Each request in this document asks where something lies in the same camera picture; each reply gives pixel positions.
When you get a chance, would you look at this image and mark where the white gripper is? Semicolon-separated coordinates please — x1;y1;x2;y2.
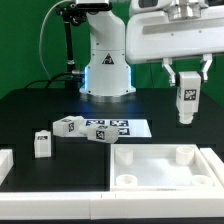
126;7;224;86

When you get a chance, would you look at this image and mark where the black cable on table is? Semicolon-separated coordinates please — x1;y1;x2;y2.
24;72;73;90

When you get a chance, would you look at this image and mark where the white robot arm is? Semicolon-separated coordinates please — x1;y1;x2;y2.
80;0;224;102

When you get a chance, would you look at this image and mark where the white left fence piece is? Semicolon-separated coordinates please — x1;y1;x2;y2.
0;149;14;185

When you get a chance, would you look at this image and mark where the white right fence bar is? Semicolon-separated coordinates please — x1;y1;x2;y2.
200;148;224;183

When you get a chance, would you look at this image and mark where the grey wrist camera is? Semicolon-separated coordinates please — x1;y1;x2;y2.
129;0;173;16

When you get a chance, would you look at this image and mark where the white cable loop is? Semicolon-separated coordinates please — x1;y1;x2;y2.
38;0;73;81

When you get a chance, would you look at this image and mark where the white fence bar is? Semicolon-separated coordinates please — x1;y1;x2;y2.
200;148;224;183
0;191;224;220

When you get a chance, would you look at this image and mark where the white front fence bar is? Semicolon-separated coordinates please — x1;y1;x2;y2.
0;191;224;220

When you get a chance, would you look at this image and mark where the tag sheet on table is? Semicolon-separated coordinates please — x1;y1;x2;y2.
84;119;152;138

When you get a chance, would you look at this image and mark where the black camera stand pole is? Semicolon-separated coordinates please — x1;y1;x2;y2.
56;3;87;91

